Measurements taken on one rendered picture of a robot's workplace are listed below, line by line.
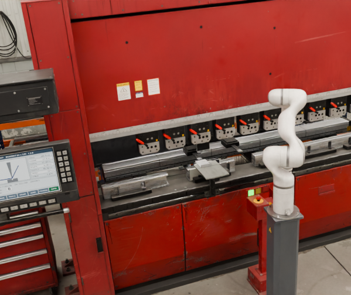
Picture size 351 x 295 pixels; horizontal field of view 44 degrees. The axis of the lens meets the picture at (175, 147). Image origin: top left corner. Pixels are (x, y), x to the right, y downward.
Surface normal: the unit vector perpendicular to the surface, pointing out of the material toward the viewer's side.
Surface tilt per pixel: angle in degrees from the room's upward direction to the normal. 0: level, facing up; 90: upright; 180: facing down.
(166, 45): 90
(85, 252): 90
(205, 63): 90
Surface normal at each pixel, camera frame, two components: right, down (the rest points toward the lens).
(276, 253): -0.54, 0.37
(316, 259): -0.07, -0.92
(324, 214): 0.31, 0.35
